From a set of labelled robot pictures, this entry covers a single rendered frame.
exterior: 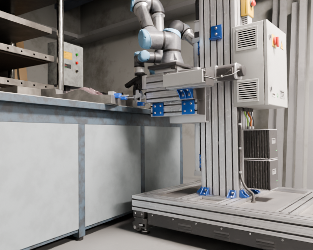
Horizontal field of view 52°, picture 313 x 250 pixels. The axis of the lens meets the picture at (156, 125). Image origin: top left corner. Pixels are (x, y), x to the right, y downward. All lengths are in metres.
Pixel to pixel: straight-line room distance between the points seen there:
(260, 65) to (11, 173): 1.39
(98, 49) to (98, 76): 0.48
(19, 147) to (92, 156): 0.51
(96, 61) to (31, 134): 4.43
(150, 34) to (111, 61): 3.75
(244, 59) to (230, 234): 0.96
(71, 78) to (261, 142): 1.89
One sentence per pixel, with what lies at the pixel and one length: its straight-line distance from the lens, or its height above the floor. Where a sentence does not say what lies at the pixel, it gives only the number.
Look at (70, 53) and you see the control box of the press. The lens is 3.19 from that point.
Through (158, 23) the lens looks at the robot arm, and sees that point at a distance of 2.37.
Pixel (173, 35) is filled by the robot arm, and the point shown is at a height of 1.22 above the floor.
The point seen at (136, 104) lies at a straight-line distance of 2.30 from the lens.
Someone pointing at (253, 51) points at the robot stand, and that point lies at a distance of 1.92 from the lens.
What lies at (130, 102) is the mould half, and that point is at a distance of 2.34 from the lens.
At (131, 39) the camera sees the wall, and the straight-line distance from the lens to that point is 5.49.
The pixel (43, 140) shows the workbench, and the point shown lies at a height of 0.58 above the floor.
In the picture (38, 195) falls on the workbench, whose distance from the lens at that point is 1.75.
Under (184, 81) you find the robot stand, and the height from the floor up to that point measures 0.89.
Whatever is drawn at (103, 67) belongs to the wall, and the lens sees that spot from 5.87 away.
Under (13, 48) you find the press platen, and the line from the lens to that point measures 2.73.
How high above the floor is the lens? 0.60
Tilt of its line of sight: 2 degrees up
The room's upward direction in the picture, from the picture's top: 1 degrees counter-clockwise
